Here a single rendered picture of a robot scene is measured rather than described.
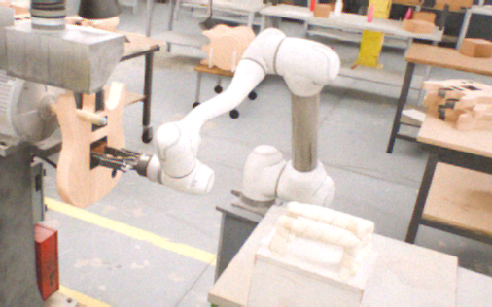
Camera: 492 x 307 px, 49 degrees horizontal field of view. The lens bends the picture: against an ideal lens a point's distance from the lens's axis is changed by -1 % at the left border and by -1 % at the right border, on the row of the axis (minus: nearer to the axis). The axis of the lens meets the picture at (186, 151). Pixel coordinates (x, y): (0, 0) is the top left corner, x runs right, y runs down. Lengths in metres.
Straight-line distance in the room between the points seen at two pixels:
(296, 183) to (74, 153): 0.91
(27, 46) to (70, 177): 0.43
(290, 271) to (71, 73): 0.78
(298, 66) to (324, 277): 0.78
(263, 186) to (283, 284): 0.96
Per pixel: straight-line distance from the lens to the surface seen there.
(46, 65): 1.58
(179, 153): 1.53
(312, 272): 1.35
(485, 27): 12.44
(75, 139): 1.73
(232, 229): 2.41
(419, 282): 1.76
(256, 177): 2.30
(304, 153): 2.11
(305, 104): 1.96
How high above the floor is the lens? 1.86
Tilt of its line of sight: 24 degrees down
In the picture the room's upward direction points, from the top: 5 degrees clockwise
